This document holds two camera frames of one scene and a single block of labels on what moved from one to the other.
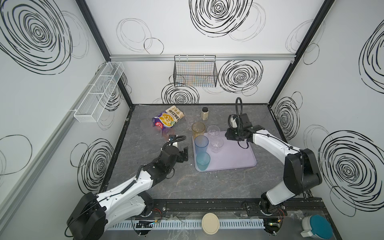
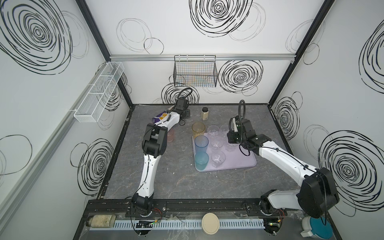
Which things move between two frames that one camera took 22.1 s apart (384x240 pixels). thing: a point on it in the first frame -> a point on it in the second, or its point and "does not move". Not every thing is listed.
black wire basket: (195, 71) does not move
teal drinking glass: (203, 160) does not move
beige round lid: (210, 223) does not move
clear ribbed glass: (189, 121) -> (230, 147)
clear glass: (213, 131) does not move
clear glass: (216, 143) -> (224, 129)
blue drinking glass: (201, 142) does not move
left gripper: (182, 154) -> (184, 112)
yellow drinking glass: (198, 129) does not move
